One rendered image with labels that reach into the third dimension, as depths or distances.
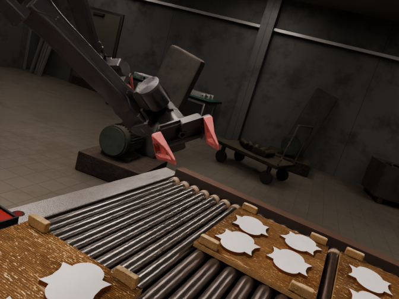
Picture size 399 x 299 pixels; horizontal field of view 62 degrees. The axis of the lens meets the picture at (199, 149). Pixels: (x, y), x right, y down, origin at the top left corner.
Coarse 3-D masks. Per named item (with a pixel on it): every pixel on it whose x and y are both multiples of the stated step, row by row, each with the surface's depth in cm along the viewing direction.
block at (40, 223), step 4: (28, 216) 81; (32, 216) 80; (36, 216) 81; (28, 220) 81; (32, 220) 80; (36, 220) 80; (40, 220) 80; (44, 220) 80; (32, 224) 80; (36, 224) 80; (40, 224) 79; (44, 224) 79; (48, 224) 80; (36, 228) 80; (40, 228) 79; (44, 228) 79; (48, 228) 80; (44, 232) 79
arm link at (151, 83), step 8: (144, 80) 78; (152, 80) 76; (136, 88) 77; (144, 88) 75; (152, 88) 74; (160, 88) 75; (136, 96) 77; (144, 96) 75; (152, 96) 75; (160, 96) 76; (168, 96) 78; (144, 104) 78; (152, 104) 76; (160, 104) 77; (144, 112) 80; (152, 112) 83; (152, 120) 82; (136, 128) 82; (144, 128) 82; (152, 128) 82
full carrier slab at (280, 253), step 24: (240, 216) 123; (216, 240) 94; (240, 240) 102; (264, 240) 109; (288, 240) 112; (312, 240) 118; (240, 264) 91; (264, 264) 95; (288, 264) 96; (312, 264) 103; (288, 288) 86; (312, 288) 89
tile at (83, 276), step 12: (84, 264) 71; (48, 276) 65; (60, 276) 66; (72, 276) 66; (84, 276) 67; (96, 276) 68; (48, 288) 62; (60, 288) 63; (72, 288) 63; (84, 288) 64; (96, 288) 65; (108, 288) 67
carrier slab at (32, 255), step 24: (0, 240) 73; (24, 240) 75; (48, 240) 77; (0, 264) 66; (24, 264) 68; (48, 264) 70; (72, 264) 72; (96, 264) 74; (0, 288) 60; (24, 288) 62; (120, 288) 69
